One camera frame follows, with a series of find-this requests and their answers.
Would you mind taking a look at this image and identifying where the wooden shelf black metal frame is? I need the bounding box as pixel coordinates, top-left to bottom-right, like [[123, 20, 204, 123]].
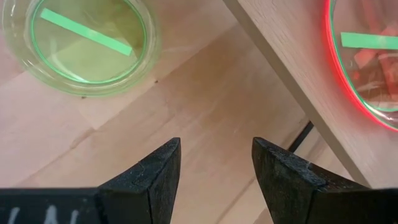
[[222, 0, 398, 189]]

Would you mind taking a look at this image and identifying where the green transparent plate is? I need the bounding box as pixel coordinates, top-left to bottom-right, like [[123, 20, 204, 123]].
[[329, 0, 398, 130], [1, 0, 162, 97]]

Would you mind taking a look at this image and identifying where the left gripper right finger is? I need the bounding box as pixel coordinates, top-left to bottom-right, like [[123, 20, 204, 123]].
[[251, 136, 374, 224]]

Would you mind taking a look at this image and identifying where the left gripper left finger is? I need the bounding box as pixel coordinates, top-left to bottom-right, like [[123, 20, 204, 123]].
[[95, 137, 182, 224]]

